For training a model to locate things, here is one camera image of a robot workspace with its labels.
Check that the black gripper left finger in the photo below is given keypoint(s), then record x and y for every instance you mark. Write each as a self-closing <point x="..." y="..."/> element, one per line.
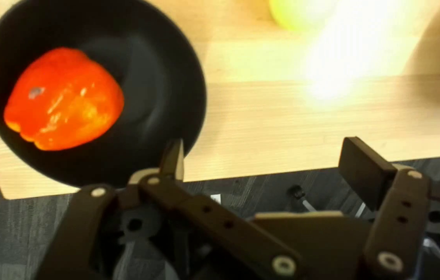
<point x="171" y="163"/>

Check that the red orange toy apple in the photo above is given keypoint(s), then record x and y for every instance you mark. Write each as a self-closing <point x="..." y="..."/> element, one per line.
<point x="63" y="99"/>

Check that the black bowl far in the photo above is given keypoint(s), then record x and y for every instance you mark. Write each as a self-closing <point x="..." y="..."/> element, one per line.
<point x="161" y="81"/>

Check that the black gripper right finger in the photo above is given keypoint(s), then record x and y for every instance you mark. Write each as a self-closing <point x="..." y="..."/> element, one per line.
<point x="365" y="171"/>

